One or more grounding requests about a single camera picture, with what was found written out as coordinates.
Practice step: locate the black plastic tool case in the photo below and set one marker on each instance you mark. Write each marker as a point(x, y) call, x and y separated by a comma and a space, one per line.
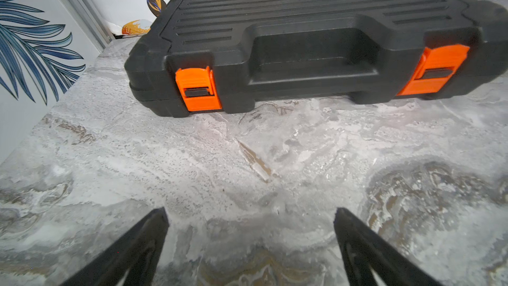
point(227, 55)

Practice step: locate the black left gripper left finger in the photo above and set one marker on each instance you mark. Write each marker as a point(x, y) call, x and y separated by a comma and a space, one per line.
point(132, 259)

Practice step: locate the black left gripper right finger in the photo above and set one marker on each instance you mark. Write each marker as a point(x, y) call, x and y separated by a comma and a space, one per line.
point(364, 253)

